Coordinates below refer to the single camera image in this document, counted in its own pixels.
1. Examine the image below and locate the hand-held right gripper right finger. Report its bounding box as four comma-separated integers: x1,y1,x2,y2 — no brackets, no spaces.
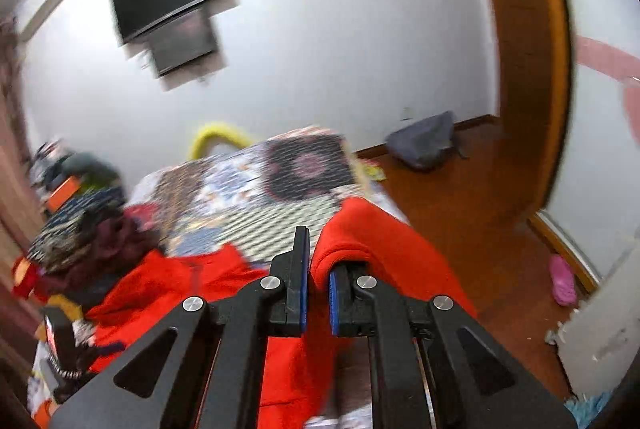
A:
329,261,577,429

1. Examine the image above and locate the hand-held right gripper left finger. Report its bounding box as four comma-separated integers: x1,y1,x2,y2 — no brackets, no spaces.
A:
50,226,311,429

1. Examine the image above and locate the red garment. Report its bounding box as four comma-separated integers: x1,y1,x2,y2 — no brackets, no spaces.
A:
82,196,478,427

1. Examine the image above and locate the mustard yellow cloth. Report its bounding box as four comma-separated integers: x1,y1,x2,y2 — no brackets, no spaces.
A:
44,293,83,321

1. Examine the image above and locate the red and yellow cloth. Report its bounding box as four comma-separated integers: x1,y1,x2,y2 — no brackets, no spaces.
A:
11,254,48,301

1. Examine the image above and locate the patterned patchwork bedsheet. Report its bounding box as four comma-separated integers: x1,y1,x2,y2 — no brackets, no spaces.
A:
27,125,413,429

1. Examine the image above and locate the maroon garment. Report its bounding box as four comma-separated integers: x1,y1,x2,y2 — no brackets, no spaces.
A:
65,204,168,290

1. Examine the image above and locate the patterned folded cloth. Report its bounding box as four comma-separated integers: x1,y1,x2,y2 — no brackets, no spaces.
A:
27,188,126,266

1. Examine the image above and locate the orange box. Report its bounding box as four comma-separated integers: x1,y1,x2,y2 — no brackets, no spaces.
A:
46,176,82,212

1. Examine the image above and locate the yellow tube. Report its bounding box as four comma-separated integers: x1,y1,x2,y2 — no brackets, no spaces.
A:
187,121,256,161

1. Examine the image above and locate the dark green bag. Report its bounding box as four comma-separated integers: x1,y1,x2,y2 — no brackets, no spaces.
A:
47,150,122,192

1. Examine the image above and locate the grey bag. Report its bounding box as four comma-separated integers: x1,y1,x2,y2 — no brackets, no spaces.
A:
386,111,468,172

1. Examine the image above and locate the pink slipper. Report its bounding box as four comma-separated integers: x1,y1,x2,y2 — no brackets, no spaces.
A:
547,254,577,307

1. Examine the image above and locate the white door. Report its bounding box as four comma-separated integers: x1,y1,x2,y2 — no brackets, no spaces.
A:
545,229,640,402

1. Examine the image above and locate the light blue cloth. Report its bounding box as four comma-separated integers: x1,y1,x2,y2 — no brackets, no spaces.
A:
564,388,613,422

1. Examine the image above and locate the wooden door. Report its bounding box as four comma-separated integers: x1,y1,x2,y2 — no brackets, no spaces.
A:
462,0,573,222

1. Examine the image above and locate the dark wall panel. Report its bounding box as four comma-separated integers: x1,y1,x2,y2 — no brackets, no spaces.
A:
148,9,221,78

